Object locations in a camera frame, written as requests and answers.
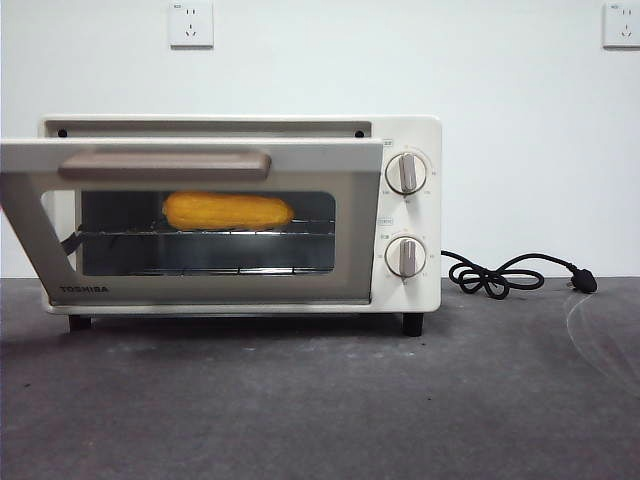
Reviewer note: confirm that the yellow corn cob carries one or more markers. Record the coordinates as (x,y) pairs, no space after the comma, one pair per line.
(225,212)

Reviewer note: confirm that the cream oven control knob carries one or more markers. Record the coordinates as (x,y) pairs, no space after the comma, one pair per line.
(407,174)
(406,256)

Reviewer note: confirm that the white wall socket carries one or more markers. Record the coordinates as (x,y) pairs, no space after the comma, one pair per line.
(622,27)
(191,25)

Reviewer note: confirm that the cream Toshiba toaster oven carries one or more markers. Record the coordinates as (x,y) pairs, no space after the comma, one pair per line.
(430,135)

